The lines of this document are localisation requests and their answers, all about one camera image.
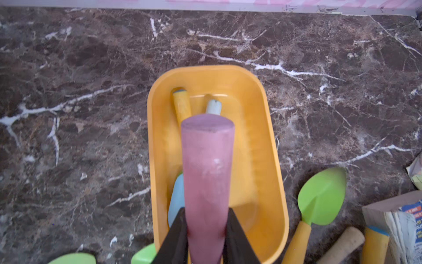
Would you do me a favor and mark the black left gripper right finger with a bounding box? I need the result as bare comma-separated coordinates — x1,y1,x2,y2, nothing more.
223,208,260,264

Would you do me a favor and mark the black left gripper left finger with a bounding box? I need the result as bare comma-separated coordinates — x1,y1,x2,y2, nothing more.
152,207,189,264

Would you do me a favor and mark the green shovel blue-tipped handle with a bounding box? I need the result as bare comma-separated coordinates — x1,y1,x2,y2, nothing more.
131,243,157,264

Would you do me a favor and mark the light blue shovel white handle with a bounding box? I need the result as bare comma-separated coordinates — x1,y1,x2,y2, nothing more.
168,99,222,227

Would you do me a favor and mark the green shovel yellow handle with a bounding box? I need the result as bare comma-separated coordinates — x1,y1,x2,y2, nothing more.
282,167,347,264

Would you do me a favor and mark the purple shovel pink handle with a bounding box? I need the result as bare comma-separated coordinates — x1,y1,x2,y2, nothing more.
181,114,235,264

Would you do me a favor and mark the blue shovel wooden handle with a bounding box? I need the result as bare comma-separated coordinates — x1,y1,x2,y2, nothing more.
316,227,365,264

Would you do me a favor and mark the green leaf shovel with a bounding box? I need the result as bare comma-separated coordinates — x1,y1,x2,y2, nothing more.
172,88,192,128

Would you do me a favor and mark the green shovel under left arm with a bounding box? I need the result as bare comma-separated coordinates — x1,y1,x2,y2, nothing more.
48,253,97,264

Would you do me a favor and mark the orange storage box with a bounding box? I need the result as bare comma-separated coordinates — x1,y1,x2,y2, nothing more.
147,65,289,264

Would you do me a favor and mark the blue comic book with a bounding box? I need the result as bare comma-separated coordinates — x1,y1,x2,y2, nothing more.
362,190,422,264

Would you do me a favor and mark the yellow-green paper booklet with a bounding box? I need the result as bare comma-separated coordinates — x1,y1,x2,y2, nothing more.
406,153,422,190

